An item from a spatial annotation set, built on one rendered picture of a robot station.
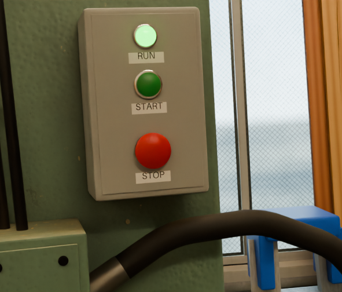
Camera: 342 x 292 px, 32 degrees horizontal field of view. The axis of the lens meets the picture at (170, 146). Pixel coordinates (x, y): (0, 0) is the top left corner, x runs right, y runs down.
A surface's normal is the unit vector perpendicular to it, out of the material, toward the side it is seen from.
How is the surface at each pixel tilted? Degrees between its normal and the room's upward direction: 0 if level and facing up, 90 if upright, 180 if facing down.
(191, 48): 90
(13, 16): 90
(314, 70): 87
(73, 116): 90
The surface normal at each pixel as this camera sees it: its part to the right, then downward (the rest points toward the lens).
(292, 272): 0.09, 0.05
